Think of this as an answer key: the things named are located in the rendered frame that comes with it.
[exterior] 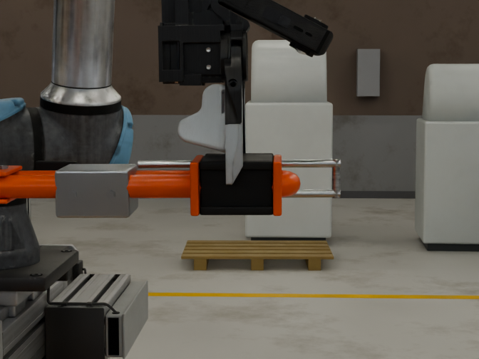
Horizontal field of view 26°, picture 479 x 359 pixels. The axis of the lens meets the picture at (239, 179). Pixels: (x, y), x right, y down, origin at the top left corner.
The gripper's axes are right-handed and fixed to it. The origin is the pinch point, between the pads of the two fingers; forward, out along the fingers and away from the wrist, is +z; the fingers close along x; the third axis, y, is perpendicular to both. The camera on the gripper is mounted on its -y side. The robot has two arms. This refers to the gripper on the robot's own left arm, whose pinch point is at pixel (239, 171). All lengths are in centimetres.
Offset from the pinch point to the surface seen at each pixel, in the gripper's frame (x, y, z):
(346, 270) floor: -599, -51, 115
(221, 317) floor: -458, 27, 115
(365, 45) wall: -1025, -100, -55
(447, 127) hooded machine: -676, -131, 22
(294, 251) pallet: -619, -16, 104
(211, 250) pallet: -620, 43, 103
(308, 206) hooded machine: -698, -28, 82
